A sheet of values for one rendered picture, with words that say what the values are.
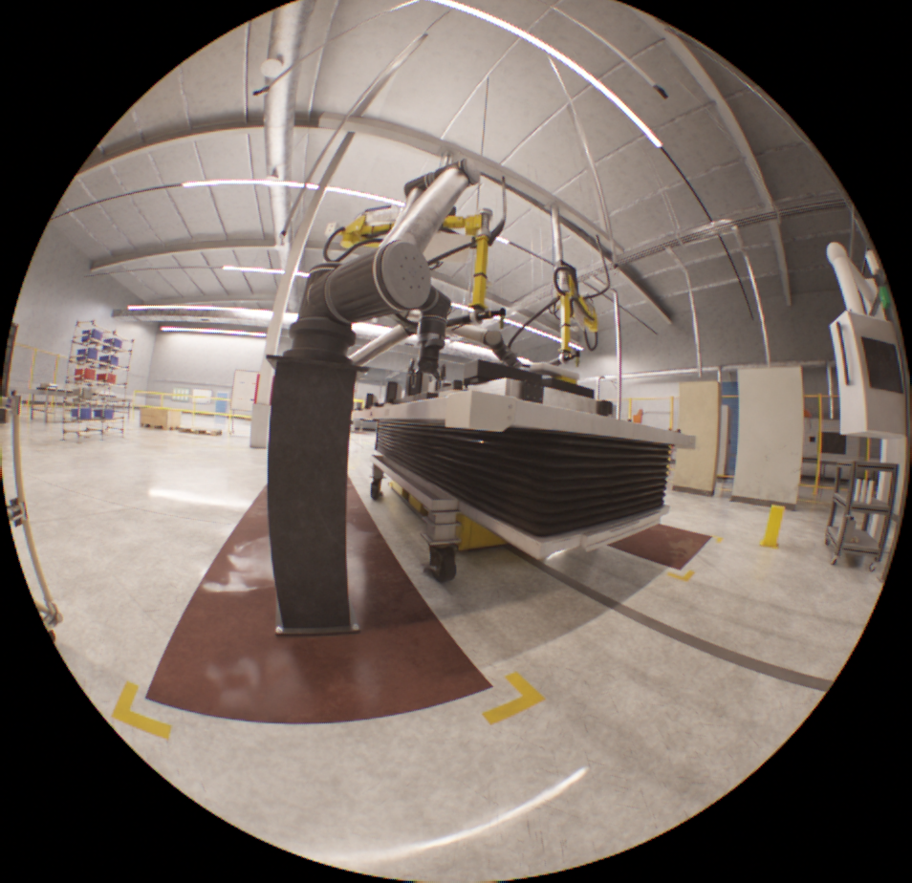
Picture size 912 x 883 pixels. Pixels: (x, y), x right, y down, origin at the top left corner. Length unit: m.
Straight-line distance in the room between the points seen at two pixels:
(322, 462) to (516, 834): 1.06
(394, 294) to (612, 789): 1.29
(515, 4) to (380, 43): 3.54
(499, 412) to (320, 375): 0.51
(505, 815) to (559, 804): 0.12
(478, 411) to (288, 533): 0.66
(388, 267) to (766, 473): 5.21
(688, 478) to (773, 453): 1.65
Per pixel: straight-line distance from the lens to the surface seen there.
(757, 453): 5.25
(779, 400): 5.31
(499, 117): 10.55
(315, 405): 0.86
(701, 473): 5.50
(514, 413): 0.73
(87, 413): 6.29
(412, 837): 0.75
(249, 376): 9.65
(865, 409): 2.50
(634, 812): 0.86
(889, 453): 3.78
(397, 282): 0.73
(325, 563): 0.97
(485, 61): 9.90
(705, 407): 5.54
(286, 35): 7.91
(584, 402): 1.64
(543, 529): 0.95
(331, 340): 0.92
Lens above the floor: 0.75
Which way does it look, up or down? 1 degrees up
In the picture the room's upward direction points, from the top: 5 degrees clockwise
